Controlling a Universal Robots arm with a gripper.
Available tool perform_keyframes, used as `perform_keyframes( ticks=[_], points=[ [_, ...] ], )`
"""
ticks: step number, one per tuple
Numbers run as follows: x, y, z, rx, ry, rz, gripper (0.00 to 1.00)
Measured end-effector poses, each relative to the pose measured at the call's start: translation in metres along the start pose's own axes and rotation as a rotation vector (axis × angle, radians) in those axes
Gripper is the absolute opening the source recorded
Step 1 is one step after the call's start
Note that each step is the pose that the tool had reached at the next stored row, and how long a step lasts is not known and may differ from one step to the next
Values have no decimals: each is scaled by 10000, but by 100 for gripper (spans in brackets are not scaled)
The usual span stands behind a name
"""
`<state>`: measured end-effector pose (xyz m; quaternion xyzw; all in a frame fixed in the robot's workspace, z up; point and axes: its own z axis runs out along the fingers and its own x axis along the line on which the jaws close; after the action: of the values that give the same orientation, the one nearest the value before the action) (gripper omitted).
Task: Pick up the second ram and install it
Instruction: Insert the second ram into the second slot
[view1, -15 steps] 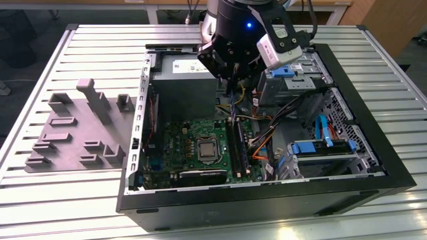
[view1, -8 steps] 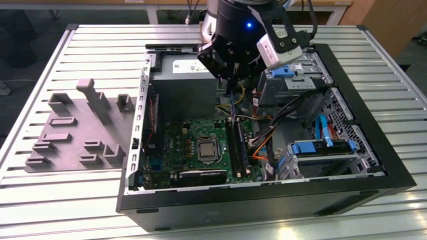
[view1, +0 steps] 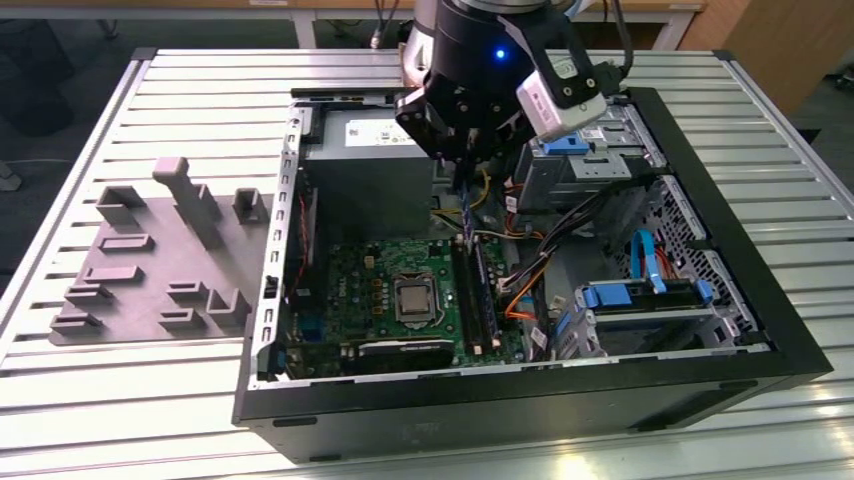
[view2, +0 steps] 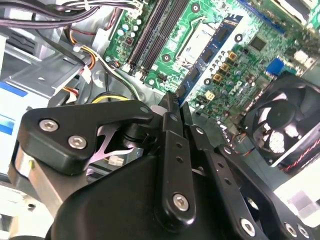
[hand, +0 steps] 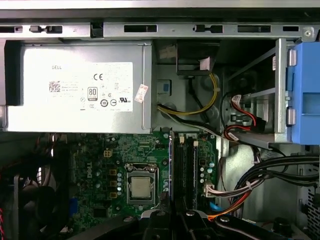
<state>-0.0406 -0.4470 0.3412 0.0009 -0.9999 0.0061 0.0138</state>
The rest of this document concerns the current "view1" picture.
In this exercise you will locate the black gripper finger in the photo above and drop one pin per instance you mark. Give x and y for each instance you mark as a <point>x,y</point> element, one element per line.
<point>514,135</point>
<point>416,117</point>

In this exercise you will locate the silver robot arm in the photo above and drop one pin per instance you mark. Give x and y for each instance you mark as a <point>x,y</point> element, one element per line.
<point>414,55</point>

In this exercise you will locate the black RAM slot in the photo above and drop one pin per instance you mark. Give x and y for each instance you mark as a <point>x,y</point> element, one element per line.
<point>466,300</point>

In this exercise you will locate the blue drive carrier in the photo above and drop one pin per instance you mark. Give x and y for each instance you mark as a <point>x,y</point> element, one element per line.
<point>567,147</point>

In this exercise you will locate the metal drive cage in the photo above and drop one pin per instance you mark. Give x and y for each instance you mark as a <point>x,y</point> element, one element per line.
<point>601,170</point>

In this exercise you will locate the grey power supply unit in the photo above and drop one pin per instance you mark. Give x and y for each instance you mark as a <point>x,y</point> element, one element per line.
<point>367,200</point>

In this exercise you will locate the white board power connector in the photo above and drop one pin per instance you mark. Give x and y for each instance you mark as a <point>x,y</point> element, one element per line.
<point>504,286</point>

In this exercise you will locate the green motherboard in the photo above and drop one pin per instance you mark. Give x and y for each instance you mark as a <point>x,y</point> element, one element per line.
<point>347,265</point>

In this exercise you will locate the hard disk in blue carrier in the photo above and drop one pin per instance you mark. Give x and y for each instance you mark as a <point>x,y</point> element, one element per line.
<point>607,295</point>

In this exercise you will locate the silver CPU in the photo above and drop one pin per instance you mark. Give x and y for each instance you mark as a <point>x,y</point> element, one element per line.
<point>415,300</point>

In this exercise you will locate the metal disk bay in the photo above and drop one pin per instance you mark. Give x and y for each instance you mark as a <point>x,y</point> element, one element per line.
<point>667,316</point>

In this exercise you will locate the wooden cabinet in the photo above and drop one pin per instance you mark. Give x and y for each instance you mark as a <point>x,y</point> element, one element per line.
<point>787,45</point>

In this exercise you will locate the blue board connector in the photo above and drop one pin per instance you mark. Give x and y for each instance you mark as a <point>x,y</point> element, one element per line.
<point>311,330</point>

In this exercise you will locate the grey parts rack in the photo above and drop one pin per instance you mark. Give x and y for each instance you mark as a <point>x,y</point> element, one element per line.
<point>167,250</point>

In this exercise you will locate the black graphics card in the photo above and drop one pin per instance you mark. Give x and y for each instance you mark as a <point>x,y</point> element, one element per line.
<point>400,356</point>

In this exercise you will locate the black PC case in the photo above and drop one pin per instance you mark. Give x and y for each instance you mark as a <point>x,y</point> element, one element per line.
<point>534,415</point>

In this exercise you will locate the grey stand foot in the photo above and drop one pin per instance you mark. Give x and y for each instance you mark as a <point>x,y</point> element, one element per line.
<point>8,177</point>

